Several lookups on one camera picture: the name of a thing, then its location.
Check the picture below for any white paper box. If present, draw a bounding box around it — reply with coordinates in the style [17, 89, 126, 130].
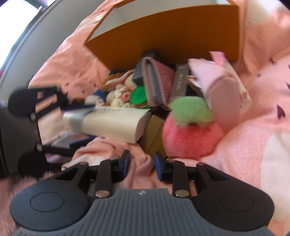
[62, 106, 151, 144]

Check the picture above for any tan cardboard box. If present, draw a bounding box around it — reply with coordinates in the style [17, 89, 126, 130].
[138, 115, 166, 157]

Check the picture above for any fuzzy pink sleeve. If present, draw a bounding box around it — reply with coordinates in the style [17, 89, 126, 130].
[0, 170, 57, 236]

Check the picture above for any pink green plush strawberry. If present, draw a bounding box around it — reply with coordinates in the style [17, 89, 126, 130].
[162, 96, 224, 160]

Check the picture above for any orange blue plush doll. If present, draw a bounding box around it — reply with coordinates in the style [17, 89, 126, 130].
[92, 72, 124, 102]

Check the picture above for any green round plastic lid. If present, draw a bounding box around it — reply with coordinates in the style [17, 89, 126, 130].
[130, 85, 147, 105]

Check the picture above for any crochet bunny doll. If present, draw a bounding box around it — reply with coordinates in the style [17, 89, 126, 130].
[84, 69, 137, 108]

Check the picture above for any pink grey wallet pouch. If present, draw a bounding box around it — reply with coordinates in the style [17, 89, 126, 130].
[143, 57, 175, 107]

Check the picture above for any light pink cloth pouch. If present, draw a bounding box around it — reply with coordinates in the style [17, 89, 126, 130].
[188, 51, 253, 133]

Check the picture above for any pink printed duvet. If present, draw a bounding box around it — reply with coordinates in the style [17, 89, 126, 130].
[0, 0, 290, 236]

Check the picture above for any dark grey small box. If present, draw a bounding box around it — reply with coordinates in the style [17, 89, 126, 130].
[132, 49, 158, 86]

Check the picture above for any dark card box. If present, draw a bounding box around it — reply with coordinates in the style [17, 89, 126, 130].
[168, 63, 190, 104]

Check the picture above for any orange cardboard box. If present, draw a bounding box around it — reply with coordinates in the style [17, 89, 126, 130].
[85, 1, 240, 71]

